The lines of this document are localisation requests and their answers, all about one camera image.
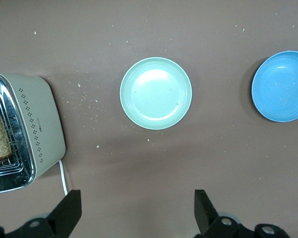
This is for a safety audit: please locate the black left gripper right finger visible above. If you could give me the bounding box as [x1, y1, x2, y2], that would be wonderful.
[194, 189, 292, 238]

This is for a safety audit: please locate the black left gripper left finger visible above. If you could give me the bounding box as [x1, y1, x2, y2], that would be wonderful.
[0, 189, 82, 238]

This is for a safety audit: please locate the mint green plate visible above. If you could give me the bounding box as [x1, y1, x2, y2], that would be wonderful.
[119, 57, 193, 130]

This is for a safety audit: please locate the blue plate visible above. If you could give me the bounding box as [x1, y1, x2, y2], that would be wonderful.
[251, 51, 298, 122]

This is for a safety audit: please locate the beige chrome toaster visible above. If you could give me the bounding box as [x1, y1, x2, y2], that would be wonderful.
[0, 70, 67, 195]

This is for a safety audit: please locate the white toaster power cable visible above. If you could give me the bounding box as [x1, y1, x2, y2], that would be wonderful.
[58, 160, 69, 196]

